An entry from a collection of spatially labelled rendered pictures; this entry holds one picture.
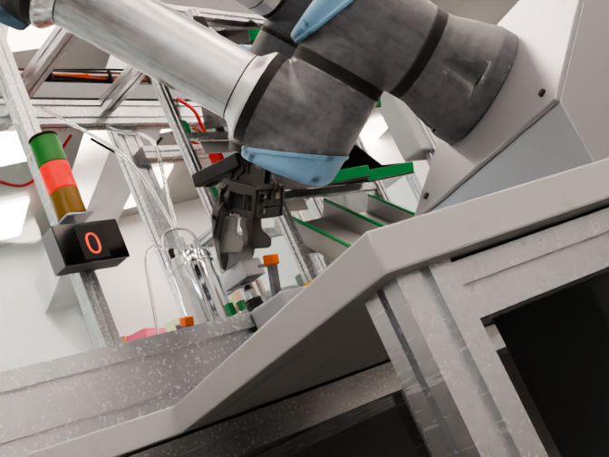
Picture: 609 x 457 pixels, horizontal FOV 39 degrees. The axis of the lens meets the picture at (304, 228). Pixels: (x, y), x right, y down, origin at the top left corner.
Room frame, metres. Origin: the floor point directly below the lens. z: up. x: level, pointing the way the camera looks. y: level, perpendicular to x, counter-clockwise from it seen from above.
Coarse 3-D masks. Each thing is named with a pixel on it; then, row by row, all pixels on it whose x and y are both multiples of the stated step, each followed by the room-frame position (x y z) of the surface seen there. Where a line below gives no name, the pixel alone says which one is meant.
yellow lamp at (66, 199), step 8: (56, 192) 1.29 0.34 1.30; (64, 192) 1.29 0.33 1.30; (72, 192) 1.30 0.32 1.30; (56, 200) 1.29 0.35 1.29; (64, 200) 1.29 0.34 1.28; (72, 200) 1.30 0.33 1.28; (80, 200) 1.31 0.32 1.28; (56, 208) 1.30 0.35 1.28; (64, 208) 1.29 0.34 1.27; (72, 208) 1.29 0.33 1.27; (80, 208) 1.30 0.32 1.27; (56, 216) 1.30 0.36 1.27
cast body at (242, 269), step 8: (248, 248) 1.38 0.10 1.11; (232, 256) 1.36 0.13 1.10; (240, 256) 1.37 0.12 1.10; (248, 256) 1.38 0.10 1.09; (232, 264) 1.36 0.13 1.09; (240, 264) 1.35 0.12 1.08; (248, 264) 1.36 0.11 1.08; (256, 264) 1.37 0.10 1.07; (224, 272) 1.38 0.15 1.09; (232, 272) 1.36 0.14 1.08; (240, 272) 1.35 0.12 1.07; (248, 272) 1.35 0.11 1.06; (256, 272) 1.36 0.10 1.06; (264, 272) 1.38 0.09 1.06; (224, 280) 1.38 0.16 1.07; (232, 280) 1.37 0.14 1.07; (240, 280) 1.36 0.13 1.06; (248, 280) 1.39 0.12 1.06; (224, 288) 1.39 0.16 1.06; (232, 288) 1.38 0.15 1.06; (240, 288) 1.41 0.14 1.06
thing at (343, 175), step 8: (344, 168) 1.61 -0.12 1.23; (352, 168) 1.54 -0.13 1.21; (360, 168) 1.55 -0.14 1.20; (368, 168) 1.57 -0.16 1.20; (280, 176) 1.56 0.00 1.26; (336, 176) 1.52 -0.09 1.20; (344, 176) 1.53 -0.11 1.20; (352, 176) 1.54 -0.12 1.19; (360, 176) 1.56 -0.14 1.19; (368, 176) 1.57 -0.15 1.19; (288, 184) 1.55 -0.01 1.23; (296, 184) 1.53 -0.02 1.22; (304, 184) 1.52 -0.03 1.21; (328, 184) 1.51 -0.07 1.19
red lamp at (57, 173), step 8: (56, 160) 1.30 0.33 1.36; (64, 160) 1.31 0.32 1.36; (40, 168) 1.30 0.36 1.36; (48, 168) 1.29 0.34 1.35; (56, 168) 1.29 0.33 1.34; (64, 168) 1.30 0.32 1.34; (48, 176) 1.29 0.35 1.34; (56, 176) 1.29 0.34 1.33; (64, 176) 1.30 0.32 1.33; (72, 176) 1.32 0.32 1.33; (48, 184) 1.29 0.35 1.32; (56, 184) 1.29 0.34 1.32; (64, 184) 1.29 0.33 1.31; (72, 184) 1.31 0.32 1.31; (48, 192) 1.30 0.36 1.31
